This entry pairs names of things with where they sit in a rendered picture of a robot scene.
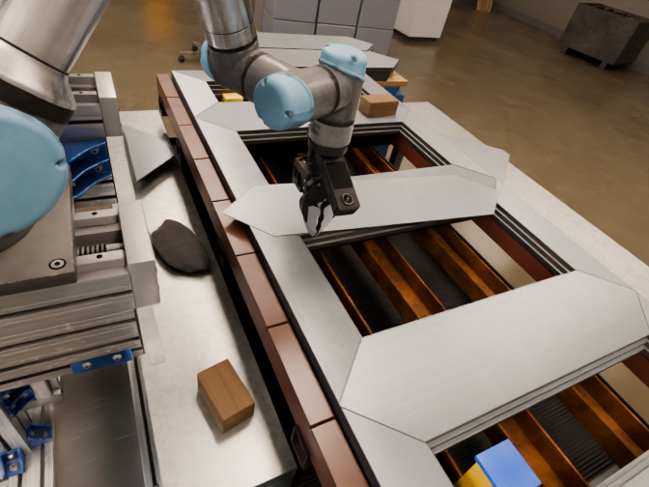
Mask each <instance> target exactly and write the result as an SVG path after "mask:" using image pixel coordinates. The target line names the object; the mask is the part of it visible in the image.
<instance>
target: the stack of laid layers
mask: <svg viewBox="0 0 649 487"><path fill-rule="evenodd" d="M171 72H172V71H171ZM172 81H173V83H174V85H175V87H176V89H177V92H178V94H179V96H180V98H181V100H182V102H183V105H184V107H185V109H186V111H187V113H188V115H189V117H190V119H191V121H192V123H193V125H194V127H195V129H196V131H197V133H198V135H199V137H200V139H201V141H202V143H203V145H204V147H205V149H206V151H207V153H208V155H209V157H210V159H211V161H212V165H213V167H214V169H215V171H216V173H217V175H218V177H219V179H220V181H221V183H222V184H223V186H224V188H225V190H226V192H227V194H228V196H229V199H230V201H231V203H234V202H235V201H236V200H237V199H236V197H235V195H234V193H233V191H232V190H231V188H230V186H229V185H228V183H227V181H226V179H225V177H224V175H223V173H222V171H221V169H220V167H219V165H218V163H217V161H216V159H215V157H214V155H213V153H212V150H211V148H210V146H209V144H208V142H207V140H206V138H205V136H204V134H203V132H202V131H201V129H200V127H199V125H198V123H197V121H196V119H195V117H194V115H193V113H192V111H191V109H190V107H189V105H188V103H187V101H186V99H185V97H184V95H183V92H182V90H181V88H180V86H179V84H178V82H177V80H176V78H175V76H174V74H173V73H172ZM206 82H207V83H208V85H209V87H210V88H211V90H212V92H213V93H214V94H227V93H235V92H233V91H231V90H229V89H226V88H224V87H222V86H220V85H219V84H217V83H216V82H215V81H206ZM308 129H309V128H295V129H284V130H274V129H261V130H244V131H237V133H238V135H239V136H240V139H241V140H242V142H243V143H244V145H246V144H260V143H273V142H287V141H300V140H308V136H307V130H308ZM394 133H398V134H400V135H401V136H402V137H403V138H404V139H405V140H406V141H407V142H408V143H409V144H410V145H411V146H412V147H413V148H414V149H415V150H416V151H417V152H419V153H420V154H421V155H422V156H423V157H424V158H425V159H427V160H428V161H429V162H430V163H431V164H432V165H433V166H434V167H426V168H417V169H410V170H402V171H393V172H385V173H377V174H369V175H361V176H352V177H351V178H352V180H368V179H385V178H403V177H420V176H437V175H454V174H455V175H458V176H461V177H463V178H466V179H469V180H472V181H473V182H476V183H479V184H482V185H484V186H489V187H492V188H494V189H495V181H496V178H493V177H490V176H487V175H484V174H481V173H478V172H475V171H472V170H469V169H465V168H463V167H460V166H457V165H454V164H451V163H450V162H449V161H448V160H446V159H445V158H444V157H443V156H442V155H440V154H439V153H438V152H437V151H436V150H435V149H433V148H432V147H431V146H430V145H429V144H428V143H426V142H425V141H424V140H423V139H422V138H421V137H419V136H418V135H417V134H416V133H415V132H414V131H412V130H411V129H410V128H409V127H408V126H406V125H405V124H404V123H403V122H395V123H378V124H362V125H354V126H353V134H352V137H355V136H367V135H381V134H394ZM479 216H483V215H479ZM479 216H470V217H460V218H451V219H442V220H432V221H422V222H414V223H404V224H394V225H384V226H376V227H366V228H356V229H347V230H337V231H327V232H320V233H319V234H318V235H317V236H314V237H312V236H311V235H310V234H309V233H307V234H297V235H298V236H301V238H302V239H303V241H304V242H305V244H306V246H307V247H308V249H309V251H310V250H313V249H318V248H323V247H328V246H333V245H337V244H346V243H351V242H357V241H362V240H367V239H372V238H376V237H381V236H386V235H391V234H396V233H401V232H406V231H410V230H415V229H420V228H425V227H430V226H435V225H440V224H445V223H450V222H455V221H460V220H465V219H470V218H475V217H479ZM489 216H490V217H491V218H492V219H493V220H495V221H496V222H497V223H498V224H499V225H500V226H501V227H502V228H503V229H505V230H506V231H507V232H508V233H509V234H510V235H511V236H512V237H513V238H515V239H516V240H517V241H518V242H519V243H520V244H521V245H522V246H524V247H525V248H526V249H527V250H528V251H529V252H530V253H531V254H533V255H534V256H535V257H536V258H537V259H538V260H539V261H540V262H541V263H543V264H544V265H545V266H546V267H547V268H548V269H549V270H550V271H551V272H553V273H554V274H555V275H556V276H559V275H561V274H565V273H568V272H573V271H575V270H574V269H573V268H572V267H571V266H570V265H569V264H567V263H566V262H565V261H564V260H563V259H562V258H560V257H559V256H558V255H557V254H556V253H555V252H553V251H552V250H551V249H550V248H549V247H548V246H546V245H545V244H544V243H543V242H542V241H540V240H539V239H538V238H537V237H536V236H535V235H533V234H532V233H531V232H530V231H529V230H528V229H526V228H525V227H524V226H523V225H522V224H521V223H519V222H518V221H517V220H516V219H515V218H513V217H512V216H511V215H510V214H509V213H507V212H506V211H505V210H504V209H503V208H502V207H500V206H499V205H498V204H497V203H496V206H495V210H494V214H493V215H489ZM241 224H242V226H243V228H244V230H245V232H246V235H247V237H248V239H249V240H250V242H251V244H252V246H253V248H254V250H255V252H256V254H257V256H258V258H259V260H260V262H261V264H262V266H263V268H264V271H265V273H266V275H267V277H268V280H269V282H270V284H271V286H272V288H273V290H274V292H275V294H276V296H277V298H278V299H279V301H280V303H281V306H282V308H283V310H284V312H285V314H286V316H287V318H288V320H289V322H290V324H291V326H292V328H293V330H294V332H295V334H296V337H297V339H298V342H299V344H300V346H301V348H302V350H303V352H304V354H305V355H306V357H307V359H308V361H309V363H310V365H311V367H312V369H313V371H314V373H315V375H316V378H317V380H318V382H319V384H320V386H321V388H322V390H323V392H324V395H325V397H326V399H327V401H328V403H329V405H330V407H331V409H332V411H333V413H334V415H335V417H336V419H337V421H338V423H339V425H340V427H341V429H342V431H343V433H344V435H345V437H346V439H347V441H348V443H349V445H350V447H351V449H352V452H353V455H354V457H355V459H356V461H357V463H358V465H359V467H360V468H361V470H362V472H363V474H364V476H365V478H366V480H367V482H368V484H369V487H380V485H379V483H378V481H377V479H376V477H375V475H374V473H373V471H372V469H371V467H370V465H369V463H368V461H367V459H366V457H365V455H364V453H363V451H362V449H361V447H360V445H359V443H358V441H357V439H356V437H355V435H354V433H353V430H352V428H351V426H350V425H349V423H348V421H347V419H346V417H345V415H344V413H343V411H342V409H341V408H342V407H340V405H339V403H340V401H339V403H338V401H337V399H336V397H335V395H334V393H333V391H332V389H331V387H330V385H329V383H328V381H327V379H326V377H325V374H324V372H323V370H322V368H321V367H320V365H319V363H318V361H317V359H316V357H315V355H314V353H313V351H312V349H311V347H310V346H309V344H308V342H307V340H306V338H305V336H304V334H303V332H302V330H301V328H300V326H299V324H298V322H297V320H296V317H295V315H294V313H293V311H292V309H291V307H290V306H289V304H288V302H287V300H286V298H285V296H284V294H283V292H282V290H281V288H280V286H279V284H278V282H277V280H276V278H275V276H274V274H273V272H272V270H271V268H270V266H269V264H268V261H267V259H266V257H265V255H264V253H263V251H262V249H261V248H260V246H259V244H258V242H257V240H256V238H255V236H254V234H253V232H252V230H251V228H250V226H249V225H248V224H245V223H243V222H241ZM640 352H642V353H643V354H644V355H645V356H646V357H647V358H649V335H647V336H645V337H643V338H641V339H638V340H637V341H635V342H633V343H631V344H629V345H627V346H625V347H623V348H621V349H619V350H617V351H614V352H612V353H610V354H608V355H606V356H604V357H602V358H599V359H597V360H595V361H593V362H590V363H588V364H586V365H584V366H582V367H581V368H579V369H577V370H575V371H573V372H571V373H569V374H566V375H564V376H562V377H560V378H558V379H556V380H554V381H552V382H550V383H548V384H546V385H543V386H541V387H538V388H536V389H534V390H532V391H530V392H528V393H527V394H525V395H523V396H520V397H518V398H516V399H514V400H512V401H510V402H508V403H506V404H504V405H502V406H500V407H498V408H495V409H493V410H491V411H489V412H487V413H485V414H483V415H480V416H478V417H477V418H475V419H472V420H470V421H468V422H466V423H464V424H462V425H460V426H458V427H456V428H454V429H452V430H449V431H447V432H445V433H443V434H441V435H439V436H437V437H435V438H433V439H431V440H429V441H427V442H425V443H426V444H428V446H429V447H430V449H431V450H432V451H433V453H434V454H435V456H436V455H438V454H440V453H441V452H443V451H445V450H447V449H449V448H451V447H453V446H455V445H457V444H460V443H462V442H464V441H466V440H468V439H470V438H472V437H474V436H476V435H478V434H480V433H482V432H484V431H486V430H488V429H490V428H492V427H494V426H496V425H497V424H499V423H500V422H502V421H504V420H506V419H508V418H510V417H512V416H514V415H517V414H519V413H521V412H523V411H525V410H527V409H529V408H531V407H533V406H535V405H537V404H539V403H541V402H543V401H545V400H547V399H549V398H551V397H553V396H554V395H556V394H558V393H560V392H562V391H564V390H566V389H568V388H570V387H573V386H575V385H577V384H579V383H581V382H583V381H585V380H587V379H589V378H591V377H593V376H595V375H597V374H599V373H601V372H603V371H605V370H607V369H609V368H610V367H612V366H614V365H615V364H617V363H619V362H621V361H623V360H625V359H627V358H630V357H632V356H634V355H636V354H638V353H640ZM647 467H649V449H648V450H647V451H645V452H644V453H642V454H641V455H640V456H638V457H637V458H635V459H634V460H633V461H632V462H630V463H629V464H628V465H626V466H625V467H623V468H622V469H620V470H619V471H617V472H616V473H614V474H613V475H611V476H610V477H608V478H607V479H605V480H604V481H603V482H601V483H600V484H598V485H597V486H595V487H621V486H622V485H623V484H625V483H626V482H628V481H629V480H630V479H632V478H633V477H634V476H636V475H637V474H639V473H640V472H642V471H643V470H644V469H646V468H647Z"/></svg>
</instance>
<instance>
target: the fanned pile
mask: <svg viewBox="0 0 649 487"><path fill-rule="evenodd" d="M122 128H123V132H124V135H125V139H126V143H127V148H128V151H129V155H130V159H131V163H132V167H133V171H134V175H135V178H136V182H137V183H138V182H139V181H141V180H142V179H144V178H145V177H146V176H148V175H149V174H151V173H152V172H153V171H155V170H156V169H157V168H158V167H159V166H161V165H162V164H164V163H165V162H167V161H168V160H169V159H171V158H173V157H174V156H175V153H174V151H173V148H172V146H171V144H170V143H169V142H167V140H166V139H164V138H161V137H158V136H155V135H152V134H149V133H147V132H145V131H142V130H139V129H134V128H131V127H129V126H126V125H122Z"/></svg>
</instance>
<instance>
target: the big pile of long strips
mask: <svg viewBox="0 0 649 487"><path fill-rule="evenodd" d="M257 36H258V42H259V47H260V49H261V50H263V51H264V52H266V53H268V54H270V55H272V56H274V57H276V58H278V59H280V60H282V61H284V62H286V63H288V64H290V65H292V66H294V67H296V68H299V69H303V68H308V67H312V66H316V65H319V58H320V57H321V52H322V49H323V48H324V46H325V45H327V44H330V43H340V44H346V45H350V46H353V47H355V48H357V49H359V50H361V51H362V52H364V54H365V55H366V57H367V67H366V72H365V73H366V74H367V75H368V76H370V77H371V78H372V79H373V80H375V81H387V79H388V78H389V77H390V76H391V74H392V73H393V72H394V70H395V68H396V66H397V65H398V62H399V60H398V59H395V58H391V57H388V56H384V55H381V54H378V53H375V52H374V51H375V50H374V45H373V44H372V43H366V42H364V41H360V40H357V39H353V38H350V37H340V36H320V35H300V34H281V33H262V32H257Z"/></svg>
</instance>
